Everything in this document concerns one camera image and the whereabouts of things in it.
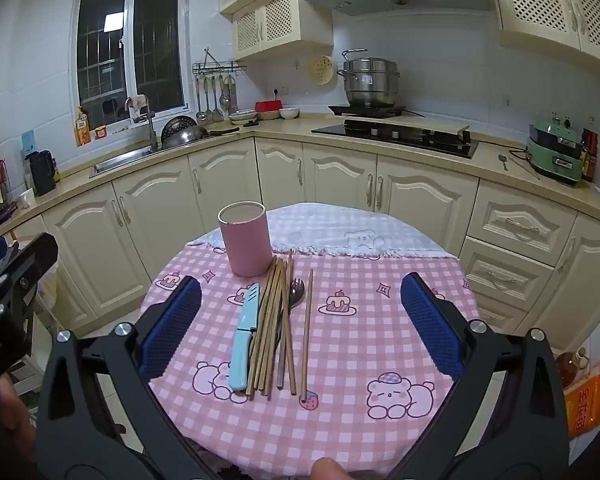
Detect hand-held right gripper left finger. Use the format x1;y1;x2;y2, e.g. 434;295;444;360
36;276;221;480

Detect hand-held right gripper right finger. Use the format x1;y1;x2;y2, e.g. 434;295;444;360
390;272;571;480

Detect light blue sheathed knife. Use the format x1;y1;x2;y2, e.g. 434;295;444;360
228;282;261;392

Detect bundle of wooden chopsticks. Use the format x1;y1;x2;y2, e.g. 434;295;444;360
245;249;298;401

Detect pink utensil holder cup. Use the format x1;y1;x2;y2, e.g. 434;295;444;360
217;201;270;277

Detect single wooden chopstick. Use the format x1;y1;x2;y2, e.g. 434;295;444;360
300;268;314;403

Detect person's left hand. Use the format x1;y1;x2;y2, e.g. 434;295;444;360
0;374;38;466

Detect person's right hand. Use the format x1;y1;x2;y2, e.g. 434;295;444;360
311;457;350;480

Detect white storage rack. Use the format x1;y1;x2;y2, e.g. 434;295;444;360
7;310;48;401

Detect pink checkered tablecloth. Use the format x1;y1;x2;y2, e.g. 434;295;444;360
139;245;482;480

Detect black kettle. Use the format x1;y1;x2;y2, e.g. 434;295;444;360
25;150;57;197

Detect cream lower kitchen cabinets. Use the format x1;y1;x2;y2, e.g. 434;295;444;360
10;137;600;356

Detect metal fork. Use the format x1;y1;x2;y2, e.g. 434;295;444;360
276;277;306;390

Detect stainless steel sink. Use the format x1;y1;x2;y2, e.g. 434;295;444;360
89;146;156;179

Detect yellow seasoning packet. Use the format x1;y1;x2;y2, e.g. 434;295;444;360
75;106;92;147

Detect cooking oil bottle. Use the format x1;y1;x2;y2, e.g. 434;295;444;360
555;347;588;391

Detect beige kitchen countertop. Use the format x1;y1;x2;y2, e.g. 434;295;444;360
0;115;600;246

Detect orange bag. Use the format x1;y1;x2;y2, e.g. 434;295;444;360
562;350;600;441

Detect kitchen faucet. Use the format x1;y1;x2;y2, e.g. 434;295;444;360
125;96;160;152

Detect black gas hob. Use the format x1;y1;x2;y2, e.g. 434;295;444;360
311;119;480;160

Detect steel tongs on counter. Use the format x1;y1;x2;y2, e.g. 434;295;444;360
509;149;541;180

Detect steel colander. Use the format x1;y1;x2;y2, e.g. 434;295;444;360
161;115;198;141

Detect green electric cooker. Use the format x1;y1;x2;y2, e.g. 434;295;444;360
526;117;583;187

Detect hanging steel spatula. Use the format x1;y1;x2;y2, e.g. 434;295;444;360
211;76;225;123

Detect black induction cooker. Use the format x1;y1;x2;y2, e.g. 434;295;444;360
328;104;407;118

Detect dark sauce bottle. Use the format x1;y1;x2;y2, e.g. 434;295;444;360
581;117;599;182

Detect kitchen window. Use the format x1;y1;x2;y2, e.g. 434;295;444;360
75;0;188;133

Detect stainless steel steamer pot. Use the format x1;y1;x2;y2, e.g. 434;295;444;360
336;49;400;107

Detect yellow round steamer plate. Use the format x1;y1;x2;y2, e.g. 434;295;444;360
307;55;335;84

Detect small lattice door corner cabinet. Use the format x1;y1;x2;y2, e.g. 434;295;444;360
232;0;334;60

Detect steel wok with black handle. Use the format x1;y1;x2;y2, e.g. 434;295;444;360
161;125;241;150

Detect wall utensil rack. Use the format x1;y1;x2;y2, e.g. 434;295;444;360
192;60;247;77

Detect large lattice door wall cabinets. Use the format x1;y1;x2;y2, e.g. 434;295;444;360
485;0;600;72

